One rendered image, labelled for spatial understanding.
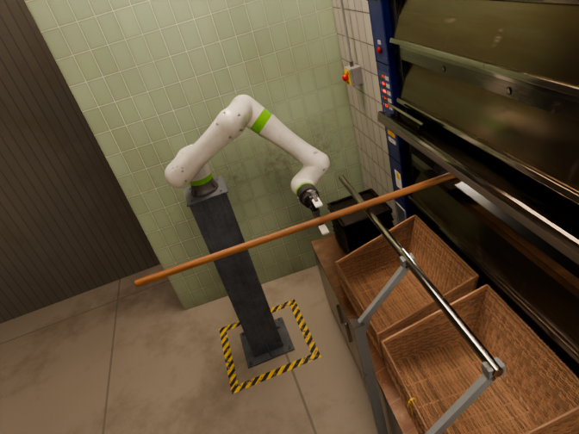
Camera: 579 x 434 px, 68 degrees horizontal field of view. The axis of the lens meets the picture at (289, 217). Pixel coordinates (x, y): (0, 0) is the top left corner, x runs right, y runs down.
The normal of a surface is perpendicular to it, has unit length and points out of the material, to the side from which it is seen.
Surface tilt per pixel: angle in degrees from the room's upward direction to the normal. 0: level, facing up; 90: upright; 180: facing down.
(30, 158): 90
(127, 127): 90
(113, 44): 90
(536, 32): 70
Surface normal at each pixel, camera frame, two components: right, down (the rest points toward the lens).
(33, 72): 0.28, 0.45
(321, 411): -0.24, -0.82
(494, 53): -0.97, 0.01
